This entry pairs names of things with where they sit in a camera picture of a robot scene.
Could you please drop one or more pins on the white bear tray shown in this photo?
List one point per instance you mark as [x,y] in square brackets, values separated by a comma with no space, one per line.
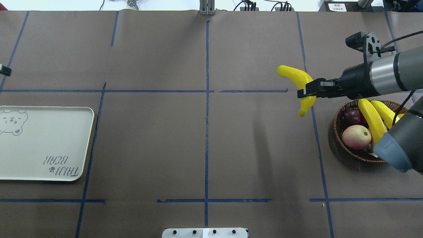
[46,143]

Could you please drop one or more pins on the black label box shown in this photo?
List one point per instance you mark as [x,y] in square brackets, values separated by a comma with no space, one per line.
[339,6]

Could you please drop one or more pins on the wicker fruit basket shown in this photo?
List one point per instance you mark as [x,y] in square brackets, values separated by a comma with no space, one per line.
[339,126]

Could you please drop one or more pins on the dark red plum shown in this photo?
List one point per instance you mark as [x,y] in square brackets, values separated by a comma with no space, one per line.
[354,117]

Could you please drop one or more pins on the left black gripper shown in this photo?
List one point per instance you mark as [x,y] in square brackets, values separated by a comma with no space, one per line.
[6,70]

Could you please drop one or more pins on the yellow banana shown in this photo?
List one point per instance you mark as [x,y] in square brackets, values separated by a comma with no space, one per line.
[384,112]
[300,79]
[373,120]

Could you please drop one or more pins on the aluminium frame post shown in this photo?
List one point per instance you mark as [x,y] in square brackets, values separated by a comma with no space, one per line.
[207,7]

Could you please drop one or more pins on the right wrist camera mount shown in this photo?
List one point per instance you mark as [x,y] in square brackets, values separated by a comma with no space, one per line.
[369,45]

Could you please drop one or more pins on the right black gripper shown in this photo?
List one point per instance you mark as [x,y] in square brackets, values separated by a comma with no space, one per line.
[356,79]

